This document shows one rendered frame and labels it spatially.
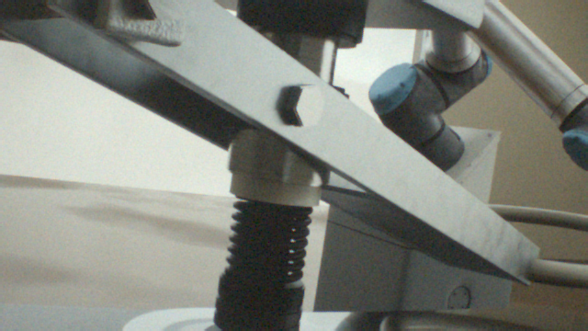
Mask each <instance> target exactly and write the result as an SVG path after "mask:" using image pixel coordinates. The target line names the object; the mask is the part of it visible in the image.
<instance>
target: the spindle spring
mask: <svg viewBox="0 0 588 331"><path fill-rule="evenodd" d="M234 196H235V195H234ZM235 197H236V198H237V199H241V200H236V201H235V202H234V203H233V208H234V209H236V210H238V211H235V212H233V213H232V218H233V219H234V220H235V221H236V222H234V223H232V224H231V230H232V231H234V233H232V234H230V235H229V239H230V240H231V242H232V243H231V244H230V245H228V247H227V248H228V251H229V252H230V253H231V254H229V255H227V256H226V260H227V263H228V264H229V265H227V266H226V267H225V268H224V269H225V273H227V274H228V275H230V276H232V277H234V278H237V279H239V280H244V281H249V282H256V283H266V284H286V283H291V282H296V281H298V280H301V279H302V278H303V271H302V270H301V269H302V268H303V267H304V266H305V262H304V260H303V258H305V257H306V256H307V250H306V249H304V247H306V246H307V245H308V244H309V242H308V238H307V237H306V236H308V235H310V231H311V230H310V229H309V228H308V225H310V224H311V217H310V216H309V215H311V214H312V212H313V207H303V206H296V208H281V207H269V206H261V205H254V204H251V201H252V200H251V199H247V198H242V197H238V196H235ZM249 212H250V214H257V215H264V216H274V217H295V219H297V220H284V219H270V218H261V217H254V216H249ZM248 224H253V225H261V227H270V228H286V229H290V228H293V230H295V231H278V230H266V229H258V228H251V226H247V225H248ZM247 235H248V236H253V237H261V238H270V239H294V241H296V242H287V243H282V242H266V241H265V240H258V239H251V238H246V236H247ZM245 246H246V247H251V248H258V249H267V250H291V251H294V252H285V253H278V252H263V251H255V250H249V249H245V248H244V247H245ZM244 257H246V259H251V260H258V261H267V262H288V264H264V263H255V262H250V261H245V260H243V258H244ZM290 262H294V263H290ZM242 268H244V269H249V270H256V271H264V272H287V274H286V275H264V274H261V273H254V272H248V271H243V270H242ZM289 272H293V274H288V273H289Z"/></svg>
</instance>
